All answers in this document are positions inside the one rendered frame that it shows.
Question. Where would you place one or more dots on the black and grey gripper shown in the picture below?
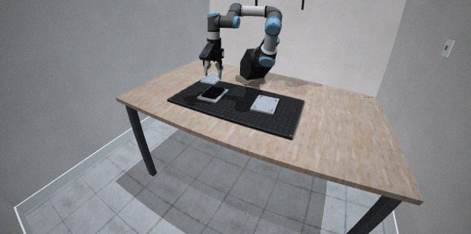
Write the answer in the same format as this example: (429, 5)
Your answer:
(215, 57)

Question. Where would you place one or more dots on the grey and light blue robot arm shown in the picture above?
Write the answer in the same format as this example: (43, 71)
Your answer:
(265, 54)

